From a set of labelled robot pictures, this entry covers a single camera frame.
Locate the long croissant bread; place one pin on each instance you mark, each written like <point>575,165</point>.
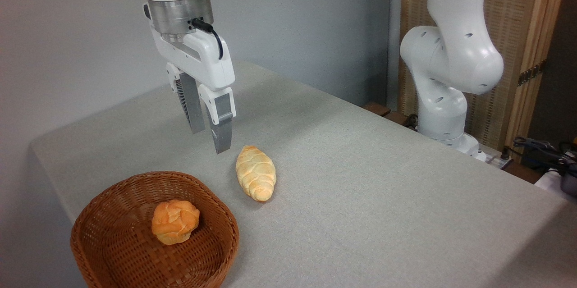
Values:
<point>255,173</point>

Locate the brown woven wicker basket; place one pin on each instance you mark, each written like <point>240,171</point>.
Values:
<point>117,243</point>

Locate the wooden rattan folding screen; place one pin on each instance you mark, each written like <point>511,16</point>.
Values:
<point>514,8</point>

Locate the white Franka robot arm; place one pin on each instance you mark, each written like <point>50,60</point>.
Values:
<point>451,53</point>

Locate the round orange bread bun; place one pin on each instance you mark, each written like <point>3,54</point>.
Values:
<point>175,221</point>

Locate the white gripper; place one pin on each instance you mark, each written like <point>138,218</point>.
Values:
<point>207,60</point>

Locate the grey tablecloth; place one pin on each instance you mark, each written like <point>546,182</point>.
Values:
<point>360,211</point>

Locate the brass screen hinge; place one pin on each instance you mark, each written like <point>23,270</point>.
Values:
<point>531,73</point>

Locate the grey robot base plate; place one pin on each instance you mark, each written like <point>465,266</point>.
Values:
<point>493,158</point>

